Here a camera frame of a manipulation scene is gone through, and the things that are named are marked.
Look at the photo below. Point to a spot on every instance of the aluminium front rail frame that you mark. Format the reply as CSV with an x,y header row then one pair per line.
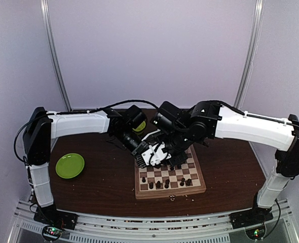
x,y
215,227

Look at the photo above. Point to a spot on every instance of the wooden chess board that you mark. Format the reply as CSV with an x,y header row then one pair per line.
x,y
162,182

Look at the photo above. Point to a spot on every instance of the left aluminium corner post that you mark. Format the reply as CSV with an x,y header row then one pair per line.
x,y
54,56

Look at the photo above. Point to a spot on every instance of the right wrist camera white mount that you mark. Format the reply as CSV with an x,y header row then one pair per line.
x,y
155,154

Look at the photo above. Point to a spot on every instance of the green plate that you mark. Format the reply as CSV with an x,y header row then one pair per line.
x,y
70,166

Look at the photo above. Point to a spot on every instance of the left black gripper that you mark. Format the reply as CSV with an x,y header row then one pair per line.
x,y
137,153

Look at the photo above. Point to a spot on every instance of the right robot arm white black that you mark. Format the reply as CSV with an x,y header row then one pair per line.
x,y
216,119

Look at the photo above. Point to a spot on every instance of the right aluminium corner post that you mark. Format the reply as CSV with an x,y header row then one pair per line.
x,y
252,47

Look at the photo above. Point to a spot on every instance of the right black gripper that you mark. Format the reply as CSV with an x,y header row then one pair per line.
x,y
181,159

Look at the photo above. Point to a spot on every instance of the green bowl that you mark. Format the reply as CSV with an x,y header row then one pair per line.
x,y
140,128

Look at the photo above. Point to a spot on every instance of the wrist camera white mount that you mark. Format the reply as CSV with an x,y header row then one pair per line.
x,y
155,154
152,137

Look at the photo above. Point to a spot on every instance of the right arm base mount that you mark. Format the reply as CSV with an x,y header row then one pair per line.
x,y
251,222

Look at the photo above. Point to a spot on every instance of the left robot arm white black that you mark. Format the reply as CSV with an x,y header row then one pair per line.
x,y
44,127

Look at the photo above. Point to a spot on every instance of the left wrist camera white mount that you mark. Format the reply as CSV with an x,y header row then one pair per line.
x,y
152,137

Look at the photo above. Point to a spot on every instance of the aluminium corner post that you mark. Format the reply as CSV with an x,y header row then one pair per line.
x,y
252,47
54,56

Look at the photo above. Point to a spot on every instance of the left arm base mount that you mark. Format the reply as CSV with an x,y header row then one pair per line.
x,y
53,229

